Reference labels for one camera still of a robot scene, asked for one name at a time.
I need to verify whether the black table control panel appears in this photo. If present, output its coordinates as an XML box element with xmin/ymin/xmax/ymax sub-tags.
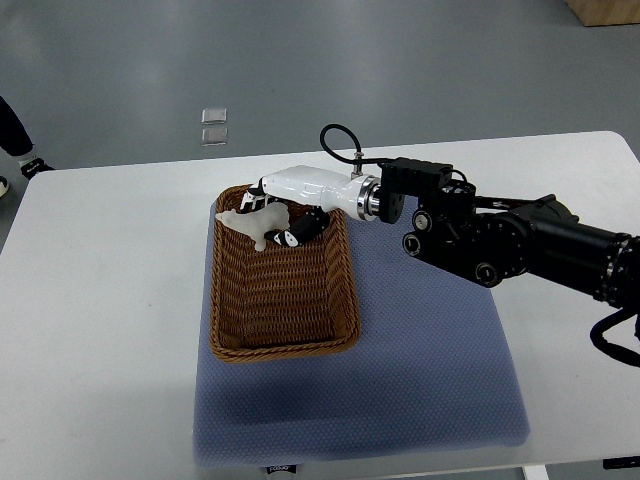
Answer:
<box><xmin>602</xmin><ymin>455</ymin><xmax>640</xmax><ymax>470</ymax></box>

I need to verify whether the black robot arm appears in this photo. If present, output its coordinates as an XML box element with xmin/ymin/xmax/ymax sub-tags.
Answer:
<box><xmin>356</xmin><ymin>157</ymin><xmax>639</xmax><ymax>367</ymax></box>

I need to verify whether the blue padded mat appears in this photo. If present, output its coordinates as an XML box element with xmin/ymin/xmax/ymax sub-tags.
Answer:
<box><xmin>193</xmin><ymin>215</ymin><xmax>530</xmax><ymax>468</ymax></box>

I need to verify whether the person's dark trouser leg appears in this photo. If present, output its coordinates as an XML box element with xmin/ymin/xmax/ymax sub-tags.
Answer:
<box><xmin>0</xmin><ymin>97</ymin><xmax>34</xmax><ymax>157</ymax></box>

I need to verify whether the black label tag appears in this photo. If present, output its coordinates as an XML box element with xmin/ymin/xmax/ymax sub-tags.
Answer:
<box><xmin>266</xmin><ymin>465</ymin><xmax>297</xmax><ymax>475</ymax></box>

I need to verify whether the white bear figurine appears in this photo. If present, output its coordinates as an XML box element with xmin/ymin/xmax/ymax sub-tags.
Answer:
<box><xmin>214</xmin><ymin>202</ymin><xmax>289</xmax><ymax>251</ymax></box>

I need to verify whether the black white sneaker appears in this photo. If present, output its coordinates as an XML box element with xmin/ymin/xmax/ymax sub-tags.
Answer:
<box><xmin>0</xmin><ymin>176</ymin><xmax>9</xmax><ymax>197</ymax></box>
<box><xmin>19</xmin><ymin>156</ymin><xmax>54</xmax><ymax>180</ymax></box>

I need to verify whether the wooden box corner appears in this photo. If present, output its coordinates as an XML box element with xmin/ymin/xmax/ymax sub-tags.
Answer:
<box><xmin>565</xmin><ymin>0</ymin><xmax>639</xmax><ymax>27</ymax></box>

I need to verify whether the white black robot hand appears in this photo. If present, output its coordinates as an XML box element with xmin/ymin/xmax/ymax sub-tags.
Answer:
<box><xmin>241</xmin><ymin>166</ymin><xmax>381</xmax><ymax>247</ymax></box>

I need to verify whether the brown wicker basket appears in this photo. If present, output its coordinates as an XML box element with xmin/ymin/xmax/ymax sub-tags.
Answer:
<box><xmin>209</xmin><ymin>211</ymin><xmax>361</xmax><ymax>363</ymax></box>

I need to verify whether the upper metal floor plate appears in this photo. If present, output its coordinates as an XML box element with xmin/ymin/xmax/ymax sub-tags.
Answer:
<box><xmin>201</xmin><ymin>107</ymin><xmax>227</xmax><ymax>125</ymax></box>

